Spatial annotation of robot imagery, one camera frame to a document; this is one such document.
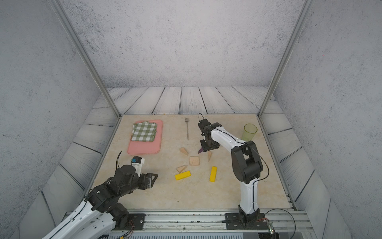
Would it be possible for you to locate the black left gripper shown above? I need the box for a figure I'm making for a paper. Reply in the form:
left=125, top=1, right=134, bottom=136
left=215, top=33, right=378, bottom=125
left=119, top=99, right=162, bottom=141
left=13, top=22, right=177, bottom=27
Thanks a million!
left=119, top=172, right=160, bottom=198

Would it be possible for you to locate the natural wood rectangular block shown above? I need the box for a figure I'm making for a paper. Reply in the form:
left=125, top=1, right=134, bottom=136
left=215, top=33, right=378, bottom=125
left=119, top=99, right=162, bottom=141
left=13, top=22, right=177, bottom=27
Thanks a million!
left=190, top=161, right=200, bottom=166
left=189, top=156, right=200, bottom=162

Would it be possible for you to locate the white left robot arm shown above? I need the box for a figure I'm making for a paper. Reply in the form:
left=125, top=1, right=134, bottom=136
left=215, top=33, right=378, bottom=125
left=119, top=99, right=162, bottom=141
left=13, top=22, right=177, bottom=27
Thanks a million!
left=45, top=164, right=158, bottom=239

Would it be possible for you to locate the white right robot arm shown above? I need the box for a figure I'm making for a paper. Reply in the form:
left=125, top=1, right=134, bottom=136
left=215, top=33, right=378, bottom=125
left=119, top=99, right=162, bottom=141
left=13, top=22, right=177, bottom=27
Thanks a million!
left=198, top=119, right=264, bottom=226

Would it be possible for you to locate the yellow rectangular block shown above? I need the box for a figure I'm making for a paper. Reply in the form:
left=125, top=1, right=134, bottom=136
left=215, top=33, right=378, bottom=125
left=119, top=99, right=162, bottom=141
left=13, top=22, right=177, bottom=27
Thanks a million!
left=175, top=171, right=191, bottom=181
left=209, top=166, right=217, bottom=182

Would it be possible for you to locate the silver metal fork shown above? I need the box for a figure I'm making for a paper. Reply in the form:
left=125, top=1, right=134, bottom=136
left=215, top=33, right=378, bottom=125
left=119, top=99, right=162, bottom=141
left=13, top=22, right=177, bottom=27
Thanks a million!
left=185, top=118, right=189, bottom=140

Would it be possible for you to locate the pink plastic tray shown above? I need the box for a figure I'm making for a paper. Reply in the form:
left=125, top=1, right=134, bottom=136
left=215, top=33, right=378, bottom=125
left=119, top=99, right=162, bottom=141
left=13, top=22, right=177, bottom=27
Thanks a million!
left=127, top=119, right=164, bottom=156

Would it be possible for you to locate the green translucent plastic cup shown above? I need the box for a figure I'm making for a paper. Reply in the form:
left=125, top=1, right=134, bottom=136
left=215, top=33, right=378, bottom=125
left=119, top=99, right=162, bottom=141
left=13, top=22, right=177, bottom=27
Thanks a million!
left=241, top=123, right=258, bottom=141

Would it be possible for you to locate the green white checkered cloth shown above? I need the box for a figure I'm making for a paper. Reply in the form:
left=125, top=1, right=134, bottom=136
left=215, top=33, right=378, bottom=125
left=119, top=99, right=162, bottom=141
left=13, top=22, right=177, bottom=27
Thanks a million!
left=131, top=121, right=157, bottom=142

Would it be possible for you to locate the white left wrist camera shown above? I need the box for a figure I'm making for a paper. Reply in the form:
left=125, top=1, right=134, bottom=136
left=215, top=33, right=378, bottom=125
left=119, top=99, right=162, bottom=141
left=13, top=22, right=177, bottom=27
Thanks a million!
left=131, top=156, right=145, bottom=177

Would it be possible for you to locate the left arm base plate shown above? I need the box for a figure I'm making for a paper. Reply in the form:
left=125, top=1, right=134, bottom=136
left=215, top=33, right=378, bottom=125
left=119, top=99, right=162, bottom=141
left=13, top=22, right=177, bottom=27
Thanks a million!
left=114, top=213, right=146, bottom=231

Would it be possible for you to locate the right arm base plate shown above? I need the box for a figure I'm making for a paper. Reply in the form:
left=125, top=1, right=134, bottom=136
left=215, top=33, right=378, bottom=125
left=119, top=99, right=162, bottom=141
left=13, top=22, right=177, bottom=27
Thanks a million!
left=225, top=212, right=269, bottom=230

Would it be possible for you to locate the aluminium mounting rail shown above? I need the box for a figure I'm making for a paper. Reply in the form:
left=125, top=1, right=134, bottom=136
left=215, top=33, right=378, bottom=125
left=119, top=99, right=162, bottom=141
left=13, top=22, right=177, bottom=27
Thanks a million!
left=59, top=210, right=315, bottom=237

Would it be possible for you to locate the right aluminium frame post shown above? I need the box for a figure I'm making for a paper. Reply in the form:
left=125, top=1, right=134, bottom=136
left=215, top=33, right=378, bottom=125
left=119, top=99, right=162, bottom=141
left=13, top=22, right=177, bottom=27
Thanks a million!
left=258, top=0, right=314, bottom=118

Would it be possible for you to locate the aluminium frame post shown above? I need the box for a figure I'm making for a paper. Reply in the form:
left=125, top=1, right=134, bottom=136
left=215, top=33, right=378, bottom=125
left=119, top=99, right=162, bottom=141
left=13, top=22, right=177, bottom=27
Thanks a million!
left=258, top=0, right=314, bottom=118
left=49, top=0, right=121, bottom=119

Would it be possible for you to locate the left aluminium frame post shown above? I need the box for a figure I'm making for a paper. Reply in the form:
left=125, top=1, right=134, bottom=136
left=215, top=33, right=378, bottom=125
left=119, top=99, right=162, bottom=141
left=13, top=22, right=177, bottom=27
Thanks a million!
left=49, top=0, right=121, bottom=119

